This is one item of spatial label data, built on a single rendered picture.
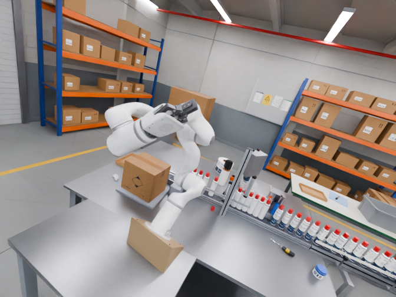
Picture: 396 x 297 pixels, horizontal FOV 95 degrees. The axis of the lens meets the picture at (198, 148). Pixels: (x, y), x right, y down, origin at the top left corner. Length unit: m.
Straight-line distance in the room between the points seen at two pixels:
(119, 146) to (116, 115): 0.10
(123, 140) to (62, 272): 0.84
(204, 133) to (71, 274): 0.97
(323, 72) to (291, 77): 0.73
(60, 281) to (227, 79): 5.88
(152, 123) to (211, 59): 6.03
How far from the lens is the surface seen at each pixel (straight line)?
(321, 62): 5.98
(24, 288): 1.76
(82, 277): 1.26
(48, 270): 1.31
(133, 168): 1.54
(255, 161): 1.44
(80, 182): 1.80
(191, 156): 1.05
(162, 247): 1.14
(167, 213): 1.19
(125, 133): 0.62
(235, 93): 6.14
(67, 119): 4.70
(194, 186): 1.18
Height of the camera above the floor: 1.90
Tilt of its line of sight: 22 degrees down
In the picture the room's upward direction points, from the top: 17 degrees clockwise
